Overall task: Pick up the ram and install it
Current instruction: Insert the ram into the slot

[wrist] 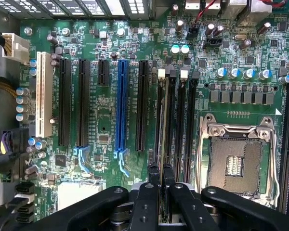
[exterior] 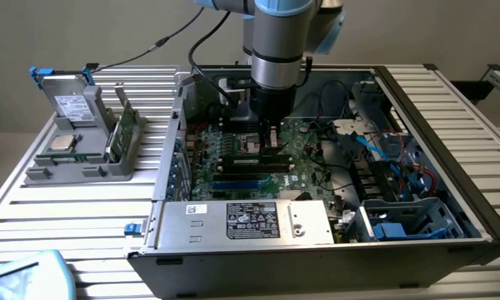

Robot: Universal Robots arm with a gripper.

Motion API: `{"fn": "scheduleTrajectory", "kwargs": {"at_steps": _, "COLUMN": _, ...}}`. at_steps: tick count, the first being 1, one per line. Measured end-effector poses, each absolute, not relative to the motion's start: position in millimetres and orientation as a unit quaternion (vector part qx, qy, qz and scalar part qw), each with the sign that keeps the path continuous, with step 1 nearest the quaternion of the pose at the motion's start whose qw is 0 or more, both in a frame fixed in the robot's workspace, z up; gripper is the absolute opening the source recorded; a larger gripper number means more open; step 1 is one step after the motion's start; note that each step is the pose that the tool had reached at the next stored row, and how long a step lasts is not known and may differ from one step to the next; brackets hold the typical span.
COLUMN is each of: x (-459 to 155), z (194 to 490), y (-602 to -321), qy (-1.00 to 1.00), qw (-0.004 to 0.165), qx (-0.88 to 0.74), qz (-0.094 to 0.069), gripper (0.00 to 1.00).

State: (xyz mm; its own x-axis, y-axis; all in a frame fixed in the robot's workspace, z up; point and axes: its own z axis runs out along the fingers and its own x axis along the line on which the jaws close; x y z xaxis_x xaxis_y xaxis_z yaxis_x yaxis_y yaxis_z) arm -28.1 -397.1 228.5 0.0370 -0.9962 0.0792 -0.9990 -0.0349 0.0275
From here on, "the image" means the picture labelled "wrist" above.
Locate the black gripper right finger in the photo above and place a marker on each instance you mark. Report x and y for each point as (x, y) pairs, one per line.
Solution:
(190, 207)

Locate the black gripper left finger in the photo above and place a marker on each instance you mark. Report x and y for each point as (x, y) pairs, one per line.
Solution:
(144, 207)

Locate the black RAM slot white latch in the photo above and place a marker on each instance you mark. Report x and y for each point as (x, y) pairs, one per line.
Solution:
(181, 115)
(159, 101)

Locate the silver socket locking lever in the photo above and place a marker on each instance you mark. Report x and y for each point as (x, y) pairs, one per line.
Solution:
(275, 163)
(200, 149)

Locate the silver chipset heatsink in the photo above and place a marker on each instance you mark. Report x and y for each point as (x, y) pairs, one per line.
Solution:
(79, 196)

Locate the metal CPU socket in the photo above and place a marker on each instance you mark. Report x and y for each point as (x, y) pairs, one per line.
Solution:
(236, 158)

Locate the long black expansion slot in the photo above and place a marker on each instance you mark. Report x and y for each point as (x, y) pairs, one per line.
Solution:
(65, 103)
(83, 103)
(142, 106)

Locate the green motherboard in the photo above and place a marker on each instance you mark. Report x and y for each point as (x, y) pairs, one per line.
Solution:
(103, 113)

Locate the blue expansion slot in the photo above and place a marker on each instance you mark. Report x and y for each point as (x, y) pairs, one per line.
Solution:
(122, 103)

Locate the black SATA port stack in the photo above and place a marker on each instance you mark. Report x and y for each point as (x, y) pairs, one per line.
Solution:
(25, 204)

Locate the silver blue-topped capacitor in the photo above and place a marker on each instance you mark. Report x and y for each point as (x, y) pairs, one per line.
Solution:
(221, 72)
(234, 73)
(265, 74)
(249, 73)

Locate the short black expansion slot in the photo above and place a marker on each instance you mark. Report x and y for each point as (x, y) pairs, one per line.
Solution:
(103, 72)

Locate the white PCI expansion slot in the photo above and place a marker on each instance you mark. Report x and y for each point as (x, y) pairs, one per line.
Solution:
(44, 96)

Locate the silver teal-topped capacitor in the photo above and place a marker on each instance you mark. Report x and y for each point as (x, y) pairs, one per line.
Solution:
(175, 50)
(184, 50)

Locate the white power connector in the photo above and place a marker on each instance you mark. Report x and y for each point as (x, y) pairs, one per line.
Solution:
(18, 48)

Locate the metal rear port block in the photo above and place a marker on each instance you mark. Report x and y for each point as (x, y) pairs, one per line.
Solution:
(255, 12)

